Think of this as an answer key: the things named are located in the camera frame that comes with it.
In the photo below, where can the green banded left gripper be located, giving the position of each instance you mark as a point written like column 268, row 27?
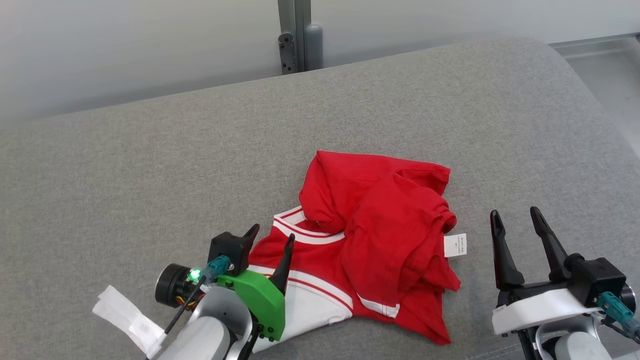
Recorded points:
column 260, row 300

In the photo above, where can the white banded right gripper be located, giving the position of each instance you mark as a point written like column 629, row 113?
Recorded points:
column 540, row 307

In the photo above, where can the red and white striped shirt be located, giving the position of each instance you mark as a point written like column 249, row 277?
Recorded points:
column 320, row 185

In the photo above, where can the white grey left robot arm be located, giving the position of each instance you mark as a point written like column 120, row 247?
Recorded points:
column 200, row 335

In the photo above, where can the black cylinder left gripper motor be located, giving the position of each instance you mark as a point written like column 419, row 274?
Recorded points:
column 172, row 285

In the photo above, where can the black cylinder gripper motor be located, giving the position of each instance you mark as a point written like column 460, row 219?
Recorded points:
column 172, row 285
column 629, row 297

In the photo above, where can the black cylinder right gripper motor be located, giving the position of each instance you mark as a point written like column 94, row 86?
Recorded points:
column 629, row 297

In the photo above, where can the grey fabric sofa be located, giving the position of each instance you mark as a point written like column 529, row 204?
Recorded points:
column 150, row 175

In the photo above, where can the white paper tag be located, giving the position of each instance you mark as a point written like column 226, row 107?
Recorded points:
column 127, row 315

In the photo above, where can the teal left camera connector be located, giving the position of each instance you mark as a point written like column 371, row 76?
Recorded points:
column 217, row 265

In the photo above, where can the teal camera connector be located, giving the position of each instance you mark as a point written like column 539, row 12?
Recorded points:
column 217, row 265
column 615, row 307

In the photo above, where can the teal right camera connector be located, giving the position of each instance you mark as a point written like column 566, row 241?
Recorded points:
column 615, row 307

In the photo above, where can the dark grey hinge bracket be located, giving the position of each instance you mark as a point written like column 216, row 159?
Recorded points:
column 287, row 52

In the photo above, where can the grey metal floor rail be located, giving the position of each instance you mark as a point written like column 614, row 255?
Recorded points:
column 600, row 41

